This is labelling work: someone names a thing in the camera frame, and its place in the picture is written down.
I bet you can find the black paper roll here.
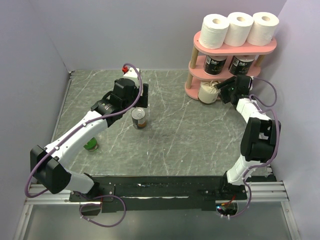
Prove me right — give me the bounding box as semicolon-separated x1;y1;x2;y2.
203;55;227;76
228;55;256;75

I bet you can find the white paper towel roll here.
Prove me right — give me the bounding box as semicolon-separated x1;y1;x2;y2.
224;12;254;47
246;12;280;46
199;14;230;49

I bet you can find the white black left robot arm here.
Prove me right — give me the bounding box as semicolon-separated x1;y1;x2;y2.
30;75;149;201

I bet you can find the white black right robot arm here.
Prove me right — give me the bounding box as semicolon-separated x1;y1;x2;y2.
215;75;281;200

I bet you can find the pink three-tier wooden shelf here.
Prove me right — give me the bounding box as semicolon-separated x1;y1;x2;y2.
184;32;277;100

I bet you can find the metal food tin can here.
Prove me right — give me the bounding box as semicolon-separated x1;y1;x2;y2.
131;107;147;129

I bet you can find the green glass bottle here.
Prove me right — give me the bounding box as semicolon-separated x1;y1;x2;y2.
83;137;99;152

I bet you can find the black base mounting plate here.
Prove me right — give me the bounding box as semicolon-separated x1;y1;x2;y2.
67;175;276;213

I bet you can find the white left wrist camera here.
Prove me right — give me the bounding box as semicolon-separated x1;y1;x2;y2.
122;66;139;82

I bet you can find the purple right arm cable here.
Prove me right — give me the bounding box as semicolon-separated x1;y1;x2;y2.
219;76;280;221

